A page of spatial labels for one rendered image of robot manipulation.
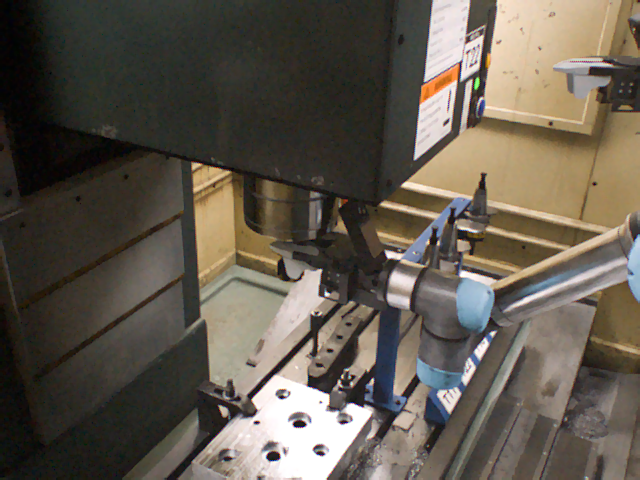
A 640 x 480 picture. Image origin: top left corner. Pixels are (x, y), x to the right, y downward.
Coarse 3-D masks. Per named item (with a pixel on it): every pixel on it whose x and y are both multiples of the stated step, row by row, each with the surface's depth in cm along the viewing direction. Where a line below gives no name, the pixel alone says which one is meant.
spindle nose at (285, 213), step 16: (256, 192) 105; (272, 192) 103; (288, 192) 103; (304, 192) 103; (256, 208) 106; (272, 208) 105; (288, 208) 104; (304, 208) 105; (320, 208) 106; (336, 208) 109; (256, 224) 108; (272, 224) 106; (288, 224) 106; (304, 224) 106; (320, 224) 107; (336, 224) 111; (288, 240) 107; (304, 240) 108
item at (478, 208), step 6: (474, 192) 164; (480, 192) 162; (486, 192) 163; (474, 198) 164; (480, 198) 163; (486, 198) 164; (474, 204) 164; (480, 204) 163; (486, 204) 164; (474, 210) 164; (480, 210) 164; (486, 210) 165; (474, 216) 165; (480, 216) 164
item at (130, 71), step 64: (64, 0) 102; (128, 0) 96; (192, 0) 91; (256, 0) 86; (320, 0) 82; (384, 0) 78; (64, 64) 107; (128, 64) 101; (192, 64) 95; (256, 64) 90; (320, 64) 86; (384, 64) 82; (64, 128) 114; (128, 128) 106; (192, 128) 100; (256, 128) 94; (320, 128) 89; (384, 128) 86; (320, 192) 94; (384, 192) 90
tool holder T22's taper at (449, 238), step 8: (448, 224) 145; (456, 224) 146; (448, 232) 146; (456, 232) 146; (440, 240) 148; (448, 240) 146; (456, 240) 147; (440, 248) 148; (448, 248) 147; (456, 248) 148
